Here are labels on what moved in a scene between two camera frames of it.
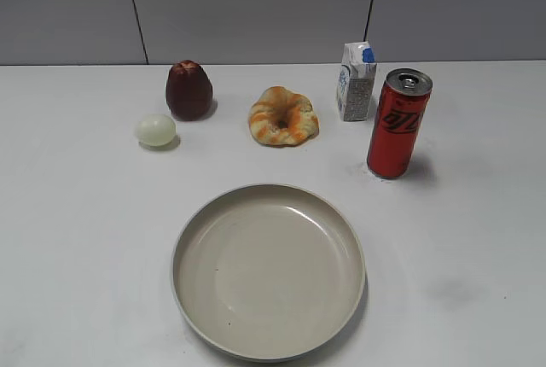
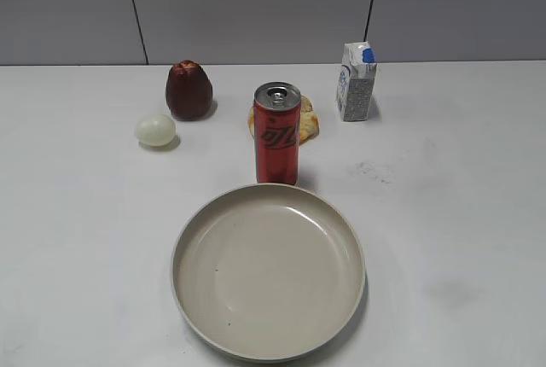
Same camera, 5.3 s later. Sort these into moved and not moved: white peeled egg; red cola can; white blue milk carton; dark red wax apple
Moved: red cola can
Not moved: white blue milk carton; white peeled egg; dark red wax apple
